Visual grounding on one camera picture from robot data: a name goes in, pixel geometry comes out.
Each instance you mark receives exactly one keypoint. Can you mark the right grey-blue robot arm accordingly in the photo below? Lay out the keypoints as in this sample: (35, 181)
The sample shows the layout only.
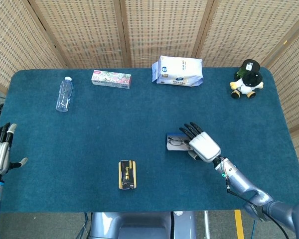
(276, 209)

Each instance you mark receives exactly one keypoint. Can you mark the white tissue pack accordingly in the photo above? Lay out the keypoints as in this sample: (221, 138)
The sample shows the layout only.
(179, 71)

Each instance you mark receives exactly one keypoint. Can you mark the black box with gold characters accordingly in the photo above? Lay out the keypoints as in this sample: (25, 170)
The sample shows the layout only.
(126, 174)

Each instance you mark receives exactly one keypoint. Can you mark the clear plastic water bottle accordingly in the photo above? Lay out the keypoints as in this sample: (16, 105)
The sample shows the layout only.
(64, 95)

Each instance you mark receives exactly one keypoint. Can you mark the floral toothpaste box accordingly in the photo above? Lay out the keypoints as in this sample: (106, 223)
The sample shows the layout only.
(112, 79)

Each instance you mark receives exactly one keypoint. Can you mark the black eyeglasses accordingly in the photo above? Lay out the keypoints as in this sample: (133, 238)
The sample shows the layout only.
(175, 142)

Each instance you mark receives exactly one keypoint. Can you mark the blue glasses case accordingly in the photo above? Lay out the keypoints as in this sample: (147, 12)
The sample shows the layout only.
(172, 148)

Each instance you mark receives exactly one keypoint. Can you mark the yellow floor tape strip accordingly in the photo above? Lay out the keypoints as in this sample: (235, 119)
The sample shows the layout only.
(239, 224)

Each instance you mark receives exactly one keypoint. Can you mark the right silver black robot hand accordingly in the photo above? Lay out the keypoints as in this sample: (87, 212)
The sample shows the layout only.
(205, 148)

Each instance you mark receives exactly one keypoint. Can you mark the grey-blue robot torso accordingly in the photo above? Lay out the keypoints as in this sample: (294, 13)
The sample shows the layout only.
(139, 225)

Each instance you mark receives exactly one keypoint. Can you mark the yellow sponge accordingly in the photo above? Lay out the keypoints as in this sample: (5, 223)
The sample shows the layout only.
(135, 174)

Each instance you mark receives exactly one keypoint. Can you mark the blue felt table mat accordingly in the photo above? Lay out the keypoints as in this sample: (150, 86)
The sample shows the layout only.
(89, 139)

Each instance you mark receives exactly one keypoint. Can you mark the woven bamboo folding screen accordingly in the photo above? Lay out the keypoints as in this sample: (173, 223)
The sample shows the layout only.
(164, 30)

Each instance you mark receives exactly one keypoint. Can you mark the black white plush toy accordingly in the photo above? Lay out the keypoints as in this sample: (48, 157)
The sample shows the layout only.
(246, 85)

